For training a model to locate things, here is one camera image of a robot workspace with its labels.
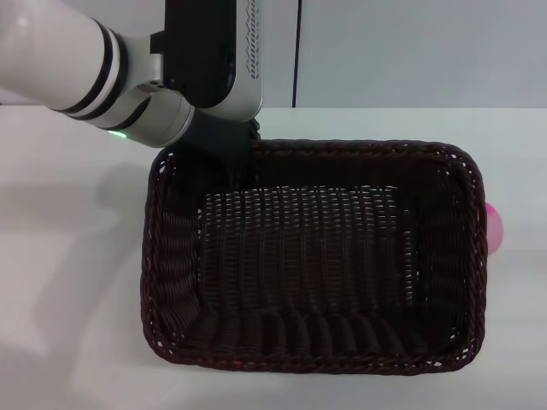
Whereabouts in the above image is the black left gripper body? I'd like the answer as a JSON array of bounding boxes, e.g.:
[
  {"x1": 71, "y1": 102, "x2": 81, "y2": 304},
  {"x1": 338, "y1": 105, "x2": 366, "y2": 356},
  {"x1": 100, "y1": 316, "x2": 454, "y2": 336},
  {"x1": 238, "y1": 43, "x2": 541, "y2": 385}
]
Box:
[{"x1": 178, "y1": 107, "x2": 262, "y2": 173}]

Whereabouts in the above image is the dark brown wicker basket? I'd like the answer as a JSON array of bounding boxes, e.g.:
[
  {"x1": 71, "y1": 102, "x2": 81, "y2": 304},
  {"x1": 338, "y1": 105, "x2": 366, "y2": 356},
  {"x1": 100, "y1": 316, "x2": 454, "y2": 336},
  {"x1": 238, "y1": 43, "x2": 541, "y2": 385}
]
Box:
[{"x1": 138, "y1": 138, "x2": 489, "y2": 378}]

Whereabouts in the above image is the pink ball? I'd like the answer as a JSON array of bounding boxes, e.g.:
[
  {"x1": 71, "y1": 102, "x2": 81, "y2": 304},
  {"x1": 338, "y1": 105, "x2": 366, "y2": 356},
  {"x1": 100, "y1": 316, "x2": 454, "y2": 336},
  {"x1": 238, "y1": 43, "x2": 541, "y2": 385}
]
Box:
[{"x1": 484, "y1": 202, "x2": 506, "y2": 255}]

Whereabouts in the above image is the black silver wrist camera box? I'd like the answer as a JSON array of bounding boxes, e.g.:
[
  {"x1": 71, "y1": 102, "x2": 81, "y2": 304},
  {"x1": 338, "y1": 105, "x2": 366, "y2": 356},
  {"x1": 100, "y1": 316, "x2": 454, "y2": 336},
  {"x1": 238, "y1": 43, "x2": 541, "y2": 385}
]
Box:
[{"x1": 149, "y1": 0, "x2": 264, "y2": 123}]

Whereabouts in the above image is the thin black wall strip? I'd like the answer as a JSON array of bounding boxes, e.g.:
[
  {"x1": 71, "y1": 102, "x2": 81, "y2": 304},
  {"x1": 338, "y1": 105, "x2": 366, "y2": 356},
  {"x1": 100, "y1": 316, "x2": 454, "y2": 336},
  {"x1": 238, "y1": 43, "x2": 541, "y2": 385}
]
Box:
[{"x1": 291, "y1": 0, "x2": 303, "y2": 108}]

